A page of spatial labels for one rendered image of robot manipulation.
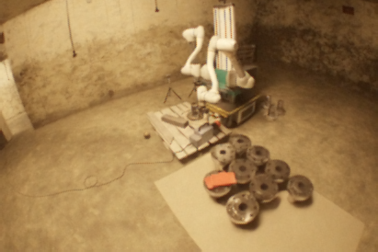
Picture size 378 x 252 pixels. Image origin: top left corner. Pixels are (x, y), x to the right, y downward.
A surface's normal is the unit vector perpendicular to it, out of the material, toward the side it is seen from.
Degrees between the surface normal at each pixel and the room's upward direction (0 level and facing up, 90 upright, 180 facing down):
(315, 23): 90
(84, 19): 90
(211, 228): 0
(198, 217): 0
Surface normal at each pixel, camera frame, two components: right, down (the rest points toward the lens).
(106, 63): 0.51, 0.37
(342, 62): -0.85, 0.31
